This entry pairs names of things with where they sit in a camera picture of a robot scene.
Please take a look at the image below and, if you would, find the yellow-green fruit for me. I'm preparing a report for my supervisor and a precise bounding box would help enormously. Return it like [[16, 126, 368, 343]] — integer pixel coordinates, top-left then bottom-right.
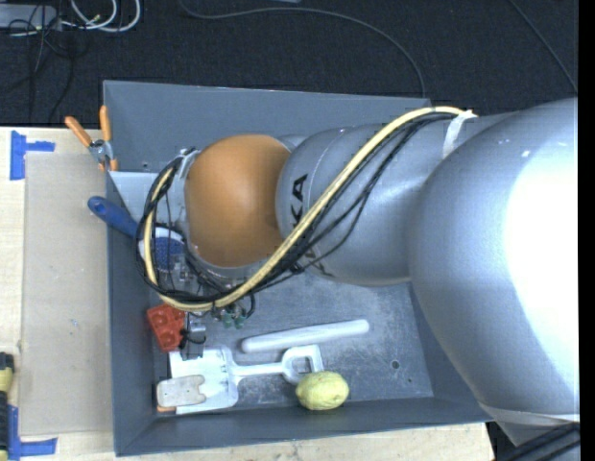
[[295, 371, 351, 412]]

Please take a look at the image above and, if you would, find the blue handled brush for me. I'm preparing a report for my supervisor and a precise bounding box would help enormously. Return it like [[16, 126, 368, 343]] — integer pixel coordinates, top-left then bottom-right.
[[86, 195, 187, 278]]

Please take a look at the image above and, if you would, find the beige notched flat piece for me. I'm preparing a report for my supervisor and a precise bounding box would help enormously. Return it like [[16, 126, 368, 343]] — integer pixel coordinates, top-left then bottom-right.
[[155, 374, 206, 409]]

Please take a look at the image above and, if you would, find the white toy shovel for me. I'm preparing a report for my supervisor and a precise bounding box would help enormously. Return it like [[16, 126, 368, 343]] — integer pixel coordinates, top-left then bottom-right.
[[168, 344, 325, 416]]

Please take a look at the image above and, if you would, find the grey metal bin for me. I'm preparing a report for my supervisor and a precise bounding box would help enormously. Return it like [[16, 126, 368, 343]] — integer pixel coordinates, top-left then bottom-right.
[[102, 80, 495, 457]]

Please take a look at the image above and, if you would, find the white long stick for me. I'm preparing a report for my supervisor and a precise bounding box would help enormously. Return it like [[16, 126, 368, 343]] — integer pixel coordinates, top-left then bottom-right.
[[240, 319, 370, 354]]

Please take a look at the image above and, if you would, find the red toy block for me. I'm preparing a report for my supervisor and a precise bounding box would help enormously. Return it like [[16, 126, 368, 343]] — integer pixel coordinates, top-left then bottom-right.
[[146, 303, 188, 352]]

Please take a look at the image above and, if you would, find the brown cardboard board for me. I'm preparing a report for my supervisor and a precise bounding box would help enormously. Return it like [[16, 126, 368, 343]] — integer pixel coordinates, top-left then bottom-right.
[[18, 154, 117, 439]]

